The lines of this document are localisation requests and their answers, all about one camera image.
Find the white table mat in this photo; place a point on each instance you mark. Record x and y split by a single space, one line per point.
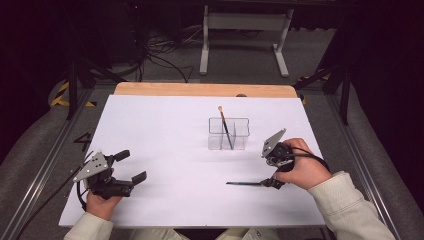
166 133

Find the clear acrylic organizer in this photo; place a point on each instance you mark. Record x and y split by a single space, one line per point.
241 128

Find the person's lap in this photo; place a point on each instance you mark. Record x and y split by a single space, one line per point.
246 234

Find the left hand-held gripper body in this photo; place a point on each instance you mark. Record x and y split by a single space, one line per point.
91 168

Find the black makeup brush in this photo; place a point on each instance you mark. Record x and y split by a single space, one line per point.
245 183
225 126

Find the person's right hand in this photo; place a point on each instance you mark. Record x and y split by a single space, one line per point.
306 170

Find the person's left hand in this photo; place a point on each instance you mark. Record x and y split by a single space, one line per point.
101 208

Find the yellow black floor tape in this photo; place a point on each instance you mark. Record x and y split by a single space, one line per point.
58 100

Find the black tripod stand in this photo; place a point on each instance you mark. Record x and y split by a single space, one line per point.
345 100
72 90

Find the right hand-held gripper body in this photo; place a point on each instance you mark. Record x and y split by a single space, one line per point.
271 145

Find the aluminium floor rail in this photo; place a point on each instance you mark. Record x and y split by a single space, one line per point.
43 170
363 160

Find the white metal stand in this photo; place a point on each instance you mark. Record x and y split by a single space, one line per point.
246 21

